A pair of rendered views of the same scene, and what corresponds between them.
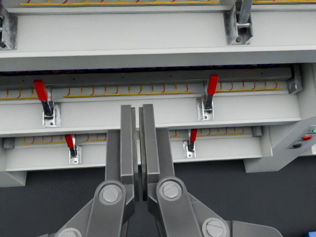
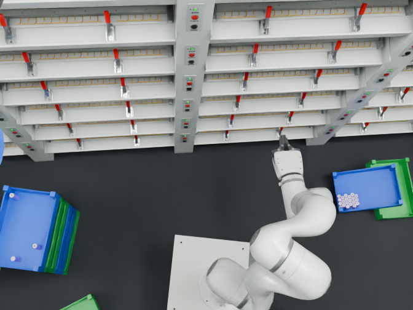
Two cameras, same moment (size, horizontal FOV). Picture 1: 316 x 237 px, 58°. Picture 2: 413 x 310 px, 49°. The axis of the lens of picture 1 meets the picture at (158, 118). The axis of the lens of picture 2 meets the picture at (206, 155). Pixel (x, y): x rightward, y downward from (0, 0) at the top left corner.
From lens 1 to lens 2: 158 cm
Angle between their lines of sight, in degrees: 11
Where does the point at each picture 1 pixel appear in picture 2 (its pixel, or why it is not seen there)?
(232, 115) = (298, 122)
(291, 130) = (323, 127)
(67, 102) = (235, 118)
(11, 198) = (187, 158)
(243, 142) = (304, 130)
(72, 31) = (254, 105)
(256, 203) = (310, 160)
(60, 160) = (219, 139)
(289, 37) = (314, 105)
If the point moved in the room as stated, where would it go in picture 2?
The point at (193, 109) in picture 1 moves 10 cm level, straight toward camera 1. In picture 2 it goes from (284, 120) to (278, 139)
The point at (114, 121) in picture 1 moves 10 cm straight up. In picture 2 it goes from (254, 125) to (257, 117)
